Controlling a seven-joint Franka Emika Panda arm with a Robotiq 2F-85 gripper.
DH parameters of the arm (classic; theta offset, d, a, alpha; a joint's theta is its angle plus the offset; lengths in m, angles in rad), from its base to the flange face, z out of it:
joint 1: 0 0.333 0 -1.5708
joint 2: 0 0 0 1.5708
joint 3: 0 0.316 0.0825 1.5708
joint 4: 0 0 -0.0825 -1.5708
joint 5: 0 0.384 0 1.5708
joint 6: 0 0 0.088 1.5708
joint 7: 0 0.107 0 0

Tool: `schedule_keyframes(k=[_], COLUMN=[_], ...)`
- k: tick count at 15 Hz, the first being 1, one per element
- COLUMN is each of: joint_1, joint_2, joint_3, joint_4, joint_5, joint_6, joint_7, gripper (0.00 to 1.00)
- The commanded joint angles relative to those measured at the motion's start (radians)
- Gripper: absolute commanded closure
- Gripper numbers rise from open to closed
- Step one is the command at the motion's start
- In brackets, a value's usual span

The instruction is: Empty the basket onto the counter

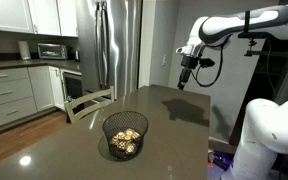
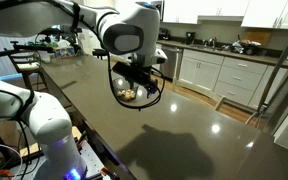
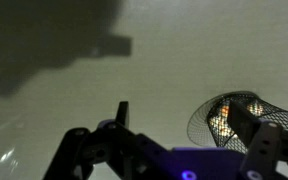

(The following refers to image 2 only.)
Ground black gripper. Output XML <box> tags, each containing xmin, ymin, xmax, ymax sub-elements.
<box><xmin>129</xmin><ymin>53</ymin><xmax>154</xmax><ymax>88</ymax></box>

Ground black wire mesh basket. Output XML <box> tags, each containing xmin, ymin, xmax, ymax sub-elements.
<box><xmin>113</xmin><ymin>77</ymin><xmax>143</xmax><ymax>102</ymax></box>

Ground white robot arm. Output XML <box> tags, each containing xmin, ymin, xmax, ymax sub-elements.
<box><xmin>0</xmin><ymin>0</ymin><xmax>166</xmax><ymax>180</ymax></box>

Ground stainless dishwasher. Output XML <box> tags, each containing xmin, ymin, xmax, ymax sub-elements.
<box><xmin>160</xmin><ymin>45</ymin><xmax>183</xmax><ymax>79</ymax></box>

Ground black coffee maker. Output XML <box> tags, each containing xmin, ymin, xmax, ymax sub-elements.
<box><xmin>185</xmin><ymin>32</ymin><xmax>196</xmax><ymax>45</ymax></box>

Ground kitchen sink faucet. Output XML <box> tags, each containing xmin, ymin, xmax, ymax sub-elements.
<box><xmin>202</xmin><ymin>37</ymin><xmax>217</xmax><ymax>47</ymax></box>

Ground tissue box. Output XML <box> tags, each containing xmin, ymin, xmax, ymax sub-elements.
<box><xmin>54</xmin><ymin>47</ymin><xmax>75</xmax><ymax>58</ymax></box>

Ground pile of dishes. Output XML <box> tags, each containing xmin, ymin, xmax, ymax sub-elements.
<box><xmin>231</xmin><ymin>40</ymin><xmax>261</xmax><ymax>55</ymax></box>

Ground white lower kitchen cabinets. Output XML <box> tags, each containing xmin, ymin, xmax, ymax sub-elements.
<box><xmin>177</xmin><ymin>49</ymin><xmax>274</xmax><ymax>109</ymax></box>

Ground white kitchen cabinets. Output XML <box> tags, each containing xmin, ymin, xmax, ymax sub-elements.
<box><xmin>177</xmin><ymin>49</ymin><xmax>274</xmax><ymax>109</ymax></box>
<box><xmin>163</xmin><ymin>0</ymin><xmax>288</xmax><ymax>29</ymax></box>

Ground wooden bar stool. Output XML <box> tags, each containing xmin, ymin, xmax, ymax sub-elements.
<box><xmin>8</xmin><ymin>50</ymin><xmax>48</xmax><ymax>89</ymax></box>

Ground wooden cutting board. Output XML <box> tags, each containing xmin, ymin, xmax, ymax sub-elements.
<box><xmin>244</xmin><ymin>31</ymin><xmax>271</xmax><ymax>46</ymax></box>

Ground white upper kitchen cabinets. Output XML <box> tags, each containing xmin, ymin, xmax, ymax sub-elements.
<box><xmin>163</xmin><ymin>0</ymin><xmax>288</xmax><ymax>29</ymax></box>

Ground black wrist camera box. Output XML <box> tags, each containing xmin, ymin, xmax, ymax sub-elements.
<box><xmin>112</xmin><ymin>62</ymin><xmax>150</xmax><ymax>85</ymax></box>

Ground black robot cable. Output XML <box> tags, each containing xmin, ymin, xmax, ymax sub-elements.
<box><xmin>107</xmin><ymin>59</ymin><xmax>167</xmax><ymax>112</ymax></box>

